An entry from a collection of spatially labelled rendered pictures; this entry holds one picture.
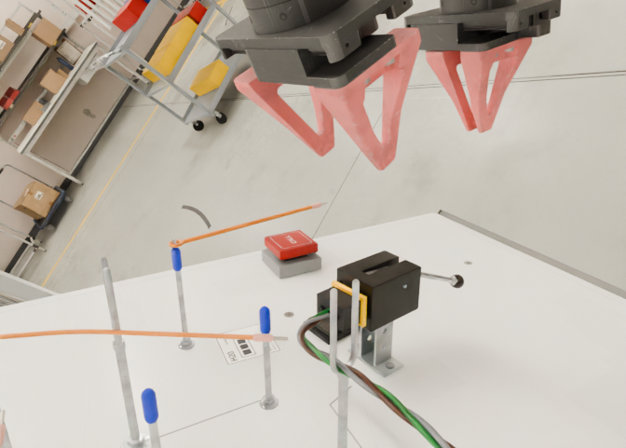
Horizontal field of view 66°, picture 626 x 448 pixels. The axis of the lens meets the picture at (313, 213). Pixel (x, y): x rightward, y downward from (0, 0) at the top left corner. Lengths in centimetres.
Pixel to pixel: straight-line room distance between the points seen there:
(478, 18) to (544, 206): 145
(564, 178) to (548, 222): 17
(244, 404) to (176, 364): 8
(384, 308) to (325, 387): 8
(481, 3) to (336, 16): 17
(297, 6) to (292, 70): 3
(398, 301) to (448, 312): 13
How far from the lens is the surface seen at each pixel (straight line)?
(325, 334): 47
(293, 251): 57
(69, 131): 836
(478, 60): 40
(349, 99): 25
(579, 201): 178
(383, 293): 38
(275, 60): 27
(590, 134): 192
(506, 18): 38
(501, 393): 44
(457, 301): 55
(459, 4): 41
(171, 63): 419
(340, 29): 24
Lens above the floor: 143
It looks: 34 degrees down
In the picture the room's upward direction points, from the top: 55 degrees counter-clockwise
